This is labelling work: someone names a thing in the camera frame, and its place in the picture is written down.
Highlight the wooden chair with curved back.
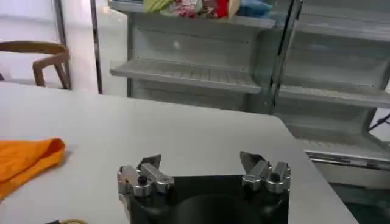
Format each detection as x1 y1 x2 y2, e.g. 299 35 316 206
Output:
0 40 71 90

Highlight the empty grey shelf rack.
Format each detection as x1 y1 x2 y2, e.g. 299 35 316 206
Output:
269 0 390 190

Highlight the orange t-shirt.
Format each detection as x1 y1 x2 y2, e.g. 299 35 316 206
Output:
0 137 66 201

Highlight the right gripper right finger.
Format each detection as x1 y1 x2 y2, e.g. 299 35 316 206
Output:
239 150 292 195

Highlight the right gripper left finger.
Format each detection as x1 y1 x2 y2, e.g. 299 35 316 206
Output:
116 153 176 198

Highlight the grey shelf rack with clothes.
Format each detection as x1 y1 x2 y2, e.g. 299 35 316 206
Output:
108 0 277 113

